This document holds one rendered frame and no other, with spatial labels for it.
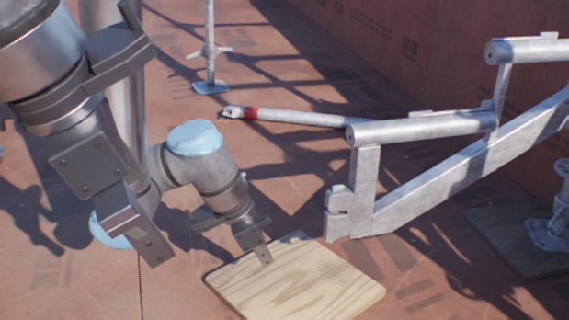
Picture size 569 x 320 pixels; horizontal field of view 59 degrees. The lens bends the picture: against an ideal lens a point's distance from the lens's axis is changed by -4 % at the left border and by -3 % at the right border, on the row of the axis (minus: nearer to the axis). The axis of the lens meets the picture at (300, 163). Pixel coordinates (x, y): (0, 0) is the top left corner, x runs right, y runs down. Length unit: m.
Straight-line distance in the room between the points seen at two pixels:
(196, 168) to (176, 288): 0.41
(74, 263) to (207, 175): 0.55
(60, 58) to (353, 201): 0.81
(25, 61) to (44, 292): 0.95
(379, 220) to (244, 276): 0.34
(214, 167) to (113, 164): 0.51
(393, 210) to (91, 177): 0.84
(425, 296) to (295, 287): 0.31
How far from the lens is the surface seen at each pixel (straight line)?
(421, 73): 2.33
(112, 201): 0.44
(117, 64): 0.44
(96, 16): 0.73
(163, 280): 1.28
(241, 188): 0.98
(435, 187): 1.20
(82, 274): 1.34
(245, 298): 1.19
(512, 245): 1.50
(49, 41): 0.42
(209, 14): 2.26
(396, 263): 1.36
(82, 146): 0.43
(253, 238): 1.01
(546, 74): 1.72
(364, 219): 1.16
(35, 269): 1.39
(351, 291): 1.23
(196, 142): 0.91
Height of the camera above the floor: 0.84
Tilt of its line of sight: 29 degrees down
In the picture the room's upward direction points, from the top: 4 degrees clockwise
